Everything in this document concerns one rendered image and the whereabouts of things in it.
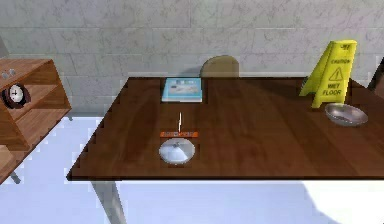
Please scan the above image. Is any round black alarm clock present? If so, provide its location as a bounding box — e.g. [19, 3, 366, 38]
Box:
[1, 83, 32, 110]

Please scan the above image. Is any tan rounded chair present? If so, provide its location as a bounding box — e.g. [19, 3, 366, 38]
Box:
[199, 55, 240, 79]

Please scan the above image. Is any brown wooden shelf unit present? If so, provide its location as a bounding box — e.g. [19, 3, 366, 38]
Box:
[0, 58, 73, 185]

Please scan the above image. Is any dark brown chair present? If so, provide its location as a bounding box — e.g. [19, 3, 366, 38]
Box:
[367, 56, 384, 100]

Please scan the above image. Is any light blue book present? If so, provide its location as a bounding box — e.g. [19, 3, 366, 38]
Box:
[161, 77, 204, 103]

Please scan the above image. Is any orange flat bar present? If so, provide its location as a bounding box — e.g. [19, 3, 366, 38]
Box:
[159, 131, 199, 138]

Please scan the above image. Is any dark brown wooden table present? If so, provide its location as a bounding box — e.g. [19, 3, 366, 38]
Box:
[65, 76, 384, 224]

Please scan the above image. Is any silver round pan lid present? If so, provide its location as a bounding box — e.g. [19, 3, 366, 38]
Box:
[158, 137, 197, 166]

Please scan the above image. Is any yellow wet floor sign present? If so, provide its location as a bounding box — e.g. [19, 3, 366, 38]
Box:
[298, 39, 358, 109]

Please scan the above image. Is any silver metal bowl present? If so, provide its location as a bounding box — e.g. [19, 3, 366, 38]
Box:
[324, 102, 369, 127]

